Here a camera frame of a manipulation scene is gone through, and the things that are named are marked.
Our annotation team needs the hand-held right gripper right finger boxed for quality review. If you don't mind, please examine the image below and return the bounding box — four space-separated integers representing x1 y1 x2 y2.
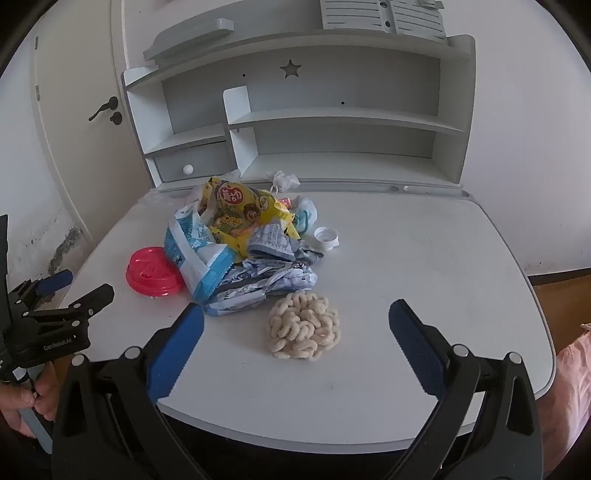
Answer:
388 299 544 480

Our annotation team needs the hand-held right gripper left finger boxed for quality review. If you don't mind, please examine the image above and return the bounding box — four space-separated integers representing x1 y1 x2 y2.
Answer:
52 302 206 480

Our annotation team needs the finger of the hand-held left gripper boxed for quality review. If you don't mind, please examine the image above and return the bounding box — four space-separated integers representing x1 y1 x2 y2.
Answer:
25 283 116 324
8 270 75 311

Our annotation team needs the blue and white snack bag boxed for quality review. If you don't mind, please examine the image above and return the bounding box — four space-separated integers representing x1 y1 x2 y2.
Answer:
165 203 237 306

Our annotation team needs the silver wrapper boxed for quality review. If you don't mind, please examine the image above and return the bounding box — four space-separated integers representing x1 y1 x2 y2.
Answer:
203 258 319 317

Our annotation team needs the grey wrapper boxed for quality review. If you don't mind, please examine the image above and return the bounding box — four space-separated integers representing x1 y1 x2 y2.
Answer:
247 224 297 262

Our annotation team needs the yellow snack bag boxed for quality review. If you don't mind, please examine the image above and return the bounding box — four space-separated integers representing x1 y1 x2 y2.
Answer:
198 178 297 256

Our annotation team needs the person's left hand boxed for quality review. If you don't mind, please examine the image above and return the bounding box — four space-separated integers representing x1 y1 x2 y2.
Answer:
0 362 62 439

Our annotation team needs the red plastic lid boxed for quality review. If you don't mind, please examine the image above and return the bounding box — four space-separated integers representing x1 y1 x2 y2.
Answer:
125 246 186 298

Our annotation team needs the white desk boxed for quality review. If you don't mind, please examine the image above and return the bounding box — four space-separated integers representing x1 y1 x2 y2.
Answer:
60 182 557 449

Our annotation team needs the pile of beige snack rings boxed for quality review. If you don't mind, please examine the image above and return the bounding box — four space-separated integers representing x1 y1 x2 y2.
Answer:
268 292 341 361

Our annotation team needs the white door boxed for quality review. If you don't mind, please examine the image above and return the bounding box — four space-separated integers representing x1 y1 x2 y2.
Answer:
28 0 155 274

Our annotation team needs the white bottle cap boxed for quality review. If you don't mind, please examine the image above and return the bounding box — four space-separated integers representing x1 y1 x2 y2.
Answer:
314 226 341 253

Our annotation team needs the bed with pink cover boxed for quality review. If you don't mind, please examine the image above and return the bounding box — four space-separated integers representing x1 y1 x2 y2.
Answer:
540 323 591 479

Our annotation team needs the light blue wrapper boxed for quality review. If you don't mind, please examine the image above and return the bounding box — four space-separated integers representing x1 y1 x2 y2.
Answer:
291 196 320 234

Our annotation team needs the white drawer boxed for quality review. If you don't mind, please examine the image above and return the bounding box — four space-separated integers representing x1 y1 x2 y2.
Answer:
152 140 235 184

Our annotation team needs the white crumpled tissue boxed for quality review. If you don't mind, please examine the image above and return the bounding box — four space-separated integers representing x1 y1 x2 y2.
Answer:
267 171 301 191

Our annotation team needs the white desk shelf unit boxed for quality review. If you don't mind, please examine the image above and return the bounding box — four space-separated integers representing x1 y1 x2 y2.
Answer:
121 34 476 191

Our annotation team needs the grey slanted board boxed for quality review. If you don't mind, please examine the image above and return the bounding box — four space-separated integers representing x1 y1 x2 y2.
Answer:
143 18 236 61

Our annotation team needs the black door handle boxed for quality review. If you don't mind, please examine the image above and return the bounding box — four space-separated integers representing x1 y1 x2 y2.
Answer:
89 96 120 122

